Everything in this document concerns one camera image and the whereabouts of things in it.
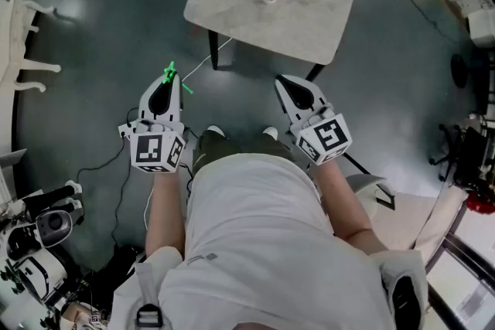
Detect black table leg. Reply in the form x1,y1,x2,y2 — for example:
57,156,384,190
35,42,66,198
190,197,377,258
305,63,324,82
207,29,221,70

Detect white and black robot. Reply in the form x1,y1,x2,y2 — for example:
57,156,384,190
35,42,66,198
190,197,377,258
0,181,84,308

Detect person's left hand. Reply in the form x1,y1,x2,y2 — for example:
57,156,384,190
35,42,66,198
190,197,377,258
135,120,173,134

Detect white storage box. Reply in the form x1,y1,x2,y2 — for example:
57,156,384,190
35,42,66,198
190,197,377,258
469,9,495,48

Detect black shoulder pad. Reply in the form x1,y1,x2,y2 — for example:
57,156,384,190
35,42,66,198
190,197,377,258
390,276,423,330

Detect person's left forearm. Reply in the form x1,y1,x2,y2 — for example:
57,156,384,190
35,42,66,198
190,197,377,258
145,165,194,256

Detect white carved bench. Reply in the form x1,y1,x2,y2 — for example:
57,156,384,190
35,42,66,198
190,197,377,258
0,0,63,94

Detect white floor cable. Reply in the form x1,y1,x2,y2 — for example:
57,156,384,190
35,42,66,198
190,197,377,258
181,36,234,84

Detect red object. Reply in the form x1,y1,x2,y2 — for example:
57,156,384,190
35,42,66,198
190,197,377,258
466,191,495,214

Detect person's olive shorts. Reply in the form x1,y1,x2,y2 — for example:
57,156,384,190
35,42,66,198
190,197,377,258
192,129,299,177

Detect grey strap with black buckle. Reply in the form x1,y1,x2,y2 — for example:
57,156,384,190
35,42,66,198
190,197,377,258
133,262,164,330

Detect person's right hand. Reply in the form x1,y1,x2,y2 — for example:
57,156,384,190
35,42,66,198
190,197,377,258
307,104,336,127

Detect black floor cable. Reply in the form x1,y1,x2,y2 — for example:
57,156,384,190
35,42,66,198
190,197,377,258
75,134,133,247

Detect person's white t-shirt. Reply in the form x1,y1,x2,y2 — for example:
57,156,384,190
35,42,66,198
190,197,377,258
111,152,430,330

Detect green plastic stirrer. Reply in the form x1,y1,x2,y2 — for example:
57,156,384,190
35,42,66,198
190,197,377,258
162,60,194,94

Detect person's right forearm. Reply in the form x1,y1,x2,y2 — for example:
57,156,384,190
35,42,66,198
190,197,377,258
315,162,387,256

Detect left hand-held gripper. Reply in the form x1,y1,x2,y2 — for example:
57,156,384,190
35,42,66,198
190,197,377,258
118,72,189,175

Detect black round stand base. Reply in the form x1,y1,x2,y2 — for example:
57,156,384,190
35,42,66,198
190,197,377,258
450,53,469,90

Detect black office chair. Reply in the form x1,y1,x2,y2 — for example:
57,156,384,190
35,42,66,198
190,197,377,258
428,122,495,185

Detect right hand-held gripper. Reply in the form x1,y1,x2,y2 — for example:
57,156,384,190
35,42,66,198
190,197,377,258
275,74,353,167

